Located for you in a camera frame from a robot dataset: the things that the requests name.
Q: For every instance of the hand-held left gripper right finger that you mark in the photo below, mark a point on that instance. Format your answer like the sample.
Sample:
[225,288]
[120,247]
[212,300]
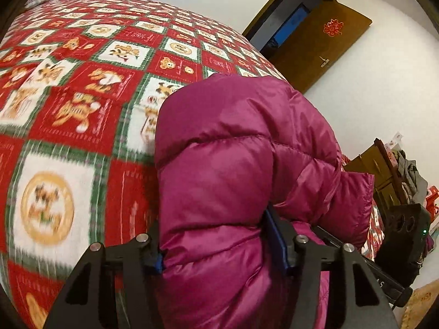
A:
[279,243]

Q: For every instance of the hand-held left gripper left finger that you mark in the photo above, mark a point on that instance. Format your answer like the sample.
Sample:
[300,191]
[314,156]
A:
[156,264]

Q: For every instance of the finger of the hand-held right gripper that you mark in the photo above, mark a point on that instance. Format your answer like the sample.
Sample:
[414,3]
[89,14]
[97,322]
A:
[384,277]

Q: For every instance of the magenta puffer jacket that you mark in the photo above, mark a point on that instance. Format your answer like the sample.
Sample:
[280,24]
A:
[223,164]

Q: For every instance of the pile of clothes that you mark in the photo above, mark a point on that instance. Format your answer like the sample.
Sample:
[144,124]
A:
[411,178]

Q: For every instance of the beige floor mat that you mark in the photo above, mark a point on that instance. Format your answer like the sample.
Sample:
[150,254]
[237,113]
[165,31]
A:
[422,305]

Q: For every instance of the red plastic stool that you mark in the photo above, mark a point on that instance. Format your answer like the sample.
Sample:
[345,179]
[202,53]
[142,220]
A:
[432,198]

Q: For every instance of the wooden cabinet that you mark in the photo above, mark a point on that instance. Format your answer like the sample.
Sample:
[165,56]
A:
[374,171]

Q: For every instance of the red checked printed blanket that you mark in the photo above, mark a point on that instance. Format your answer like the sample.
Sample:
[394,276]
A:
[68,126]

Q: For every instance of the wooden door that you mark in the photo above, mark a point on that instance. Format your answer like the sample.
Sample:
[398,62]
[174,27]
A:
[308,54]

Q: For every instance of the blue fabric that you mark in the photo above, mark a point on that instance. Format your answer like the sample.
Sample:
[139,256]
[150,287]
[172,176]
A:
[291,24]

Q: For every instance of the red paper door decoration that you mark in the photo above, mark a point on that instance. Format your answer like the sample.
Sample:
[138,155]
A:
[333,28]

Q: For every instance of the wooden door frame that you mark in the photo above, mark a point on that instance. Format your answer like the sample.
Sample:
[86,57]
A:
[257,24]

